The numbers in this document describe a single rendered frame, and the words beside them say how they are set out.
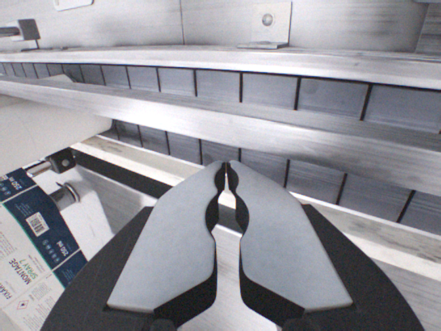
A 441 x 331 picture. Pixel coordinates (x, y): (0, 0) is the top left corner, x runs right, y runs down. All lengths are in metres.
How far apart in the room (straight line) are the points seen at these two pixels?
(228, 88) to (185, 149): 0.07
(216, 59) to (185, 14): 0.08
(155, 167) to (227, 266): 0.15
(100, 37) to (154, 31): 0.09
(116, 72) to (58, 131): 0.07
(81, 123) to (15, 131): 0.05
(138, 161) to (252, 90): 0.11
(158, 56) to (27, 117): 0.12
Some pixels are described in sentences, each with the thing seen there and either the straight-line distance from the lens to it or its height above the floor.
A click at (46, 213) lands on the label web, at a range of 0.49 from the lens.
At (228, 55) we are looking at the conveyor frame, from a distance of 0.17.
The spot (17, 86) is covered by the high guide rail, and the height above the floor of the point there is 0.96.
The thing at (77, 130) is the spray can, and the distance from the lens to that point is 0.25.
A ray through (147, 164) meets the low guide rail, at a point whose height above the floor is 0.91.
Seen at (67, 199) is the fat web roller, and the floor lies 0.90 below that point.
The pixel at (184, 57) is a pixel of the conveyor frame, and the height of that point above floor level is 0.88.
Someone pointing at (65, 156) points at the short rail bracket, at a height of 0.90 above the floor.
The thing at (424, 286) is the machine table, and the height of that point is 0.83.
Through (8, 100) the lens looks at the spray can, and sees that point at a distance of 0.29.
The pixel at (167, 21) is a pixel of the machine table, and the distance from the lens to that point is 0.26.
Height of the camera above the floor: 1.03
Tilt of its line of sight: 47 degrees down
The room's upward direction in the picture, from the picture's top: 132 degrees counter-clockwise
